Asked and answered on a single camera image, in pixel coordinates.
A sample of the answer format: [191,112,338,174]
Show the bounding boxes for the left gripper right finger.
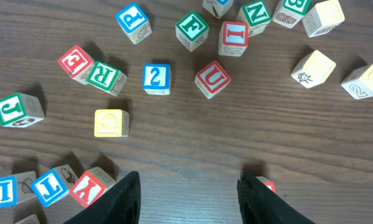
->
[237,172,314,224]

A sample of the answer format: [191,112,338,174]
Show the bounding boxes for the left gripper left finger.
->
[64,171,141,224]

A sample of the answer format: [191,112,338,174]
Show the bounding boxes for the red A block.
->
[257,176,276,192]

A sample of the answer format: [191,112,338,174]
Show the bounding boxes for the blue 2 block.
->
[142,63,171,95]

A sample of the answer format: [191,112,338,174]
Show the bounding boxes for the red I block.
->
[218,21,249,57]

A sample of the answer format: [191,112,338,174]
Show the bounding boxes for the red Y block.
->
[69,167,116,208]

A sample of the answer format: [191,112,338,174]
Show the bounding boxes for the blue T block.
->
[31,164,78,207]

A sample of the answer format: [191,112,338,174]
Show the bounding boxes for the yellow G block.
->
[94,109,130,138]

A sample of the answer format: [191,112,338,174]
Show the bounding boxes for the red U block lower left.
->
[14,214,40,224]

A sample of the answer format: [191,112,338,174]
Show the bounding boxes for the red u block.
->
[195,60,231,99]
[14,214,40,224]

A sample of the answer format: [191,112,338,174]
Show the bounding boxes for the blue L block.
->
[0,171,36,208]

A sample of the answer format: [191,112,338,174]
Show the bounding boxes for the green R block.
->
[87,61,127,96]

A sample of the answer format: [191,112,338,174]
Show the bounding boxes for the red U block centre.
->
[195,60,231,99]

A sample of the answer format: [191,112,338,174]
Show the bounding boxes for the green J block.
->
[0,93,45,128]

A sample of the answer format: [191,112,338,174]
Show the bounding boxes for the yellow block middle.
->
[291,50,336,88]

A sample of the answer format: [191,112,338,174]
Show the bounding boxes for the red E block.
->
[58,45,96,85]

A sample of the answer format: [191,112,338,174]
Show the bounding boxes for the yellow O block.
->
[341,63,373,100]

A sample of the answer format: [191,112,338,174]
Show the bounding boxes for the blue P block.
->
[115,2,152,44]

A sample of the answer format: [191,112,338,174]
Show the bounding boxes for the green F block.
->
[175,11,210,52]

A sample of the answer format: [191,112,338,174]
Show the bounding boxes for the green N block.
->
[236,0,271,37]

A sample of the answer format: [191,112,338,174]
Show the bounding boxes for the green B block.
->
[272,0,311,29]

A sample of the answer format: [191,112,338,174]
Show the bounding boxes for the blue X block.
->
[202,0,234,19]

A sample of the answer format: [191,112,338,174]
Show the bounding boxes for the yellow block top centre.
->
[302,0,345,38]

